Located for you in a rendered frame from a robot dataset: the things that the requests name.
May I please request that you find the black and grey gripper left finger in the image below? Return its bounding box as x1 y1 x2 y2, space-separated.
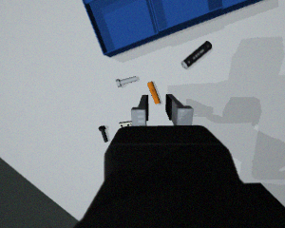
131 95 149 126

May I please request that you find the blue rack of bins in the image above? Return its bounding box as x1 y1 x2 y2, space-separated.
82 0 262 58

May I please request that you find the white domino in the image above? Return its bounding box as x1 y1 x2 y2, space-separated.
119 121 132 128

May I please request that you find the black bolt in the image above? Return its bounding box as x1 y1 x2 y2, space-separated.
98 125 108 143

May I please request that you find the grey bolt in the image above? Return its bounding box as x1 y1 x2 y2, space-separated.
116 76 137 87

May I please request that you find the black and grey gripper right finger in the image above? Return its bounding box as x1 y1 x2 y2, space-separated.
165 94 194 125

